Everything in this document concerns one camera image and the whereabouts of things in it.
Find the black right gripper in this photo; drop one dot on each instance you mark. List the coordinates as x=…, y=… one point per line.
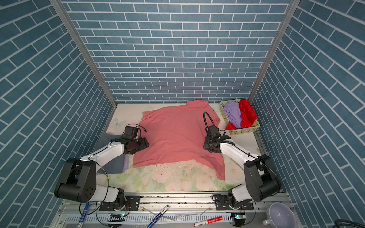
x=205, y=144

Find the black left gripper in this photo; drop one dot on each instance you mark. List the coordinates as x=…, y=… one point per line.
x=144, y=143

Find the pink t shirt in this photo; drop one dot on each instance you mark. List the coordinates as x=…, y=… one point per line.
x=177, y=134

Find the light green perforated plastic basket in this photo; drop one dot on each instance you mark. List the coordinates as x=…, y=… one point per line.
x=251, y=129

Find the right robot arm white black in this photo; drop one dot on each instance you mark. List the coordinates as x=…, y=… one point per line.
x=261, y=181

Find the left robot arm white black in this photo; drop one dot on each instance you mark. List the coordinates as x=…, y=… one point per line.
x=78, y=177

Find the folded dark grey t shirt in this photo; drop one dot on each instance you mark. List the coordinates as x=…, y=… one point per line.
x=115, y=166

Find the lavender t shirt in basket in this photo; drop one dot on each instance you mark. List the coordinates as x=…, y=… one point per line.
x=233, y=113

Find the red t shirt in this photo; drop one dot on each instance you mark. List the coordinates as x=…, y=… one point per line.
x=248, y=115

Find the blue marker pen centre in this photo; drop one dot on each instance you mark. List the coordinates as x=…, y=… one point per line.
x=158, y=216

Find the blue marker pen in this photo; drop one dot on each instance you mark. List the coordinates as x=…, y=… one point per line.
x=83, y=215
x=158, y=216

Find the metal tweezers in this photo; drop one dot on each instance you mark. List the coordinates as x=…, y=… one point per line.
x=178, y=216

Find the red marker pen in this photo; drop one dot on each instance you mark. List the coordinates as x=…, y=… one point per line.
x=209, y=221

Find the blue marker pen left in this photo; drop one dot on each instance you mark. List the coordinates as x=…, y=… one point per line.
x=83, y=215

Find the white cup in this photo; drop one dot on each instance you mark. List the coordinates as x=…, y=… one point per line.
x=280, y=216

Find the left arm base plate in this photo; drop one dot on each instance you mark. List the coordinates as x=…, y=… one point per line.
x=129, y=203

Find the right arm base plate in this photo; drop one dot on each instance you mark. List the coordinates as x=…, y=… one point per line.
x=227, y=202

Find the white slotted cable duct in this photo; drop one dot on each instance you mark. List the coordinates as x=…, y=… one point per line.
x=146, y=218

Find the aluminium mounting rail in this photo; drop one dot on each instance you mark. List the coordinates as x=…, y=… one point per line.
x=179, y=202

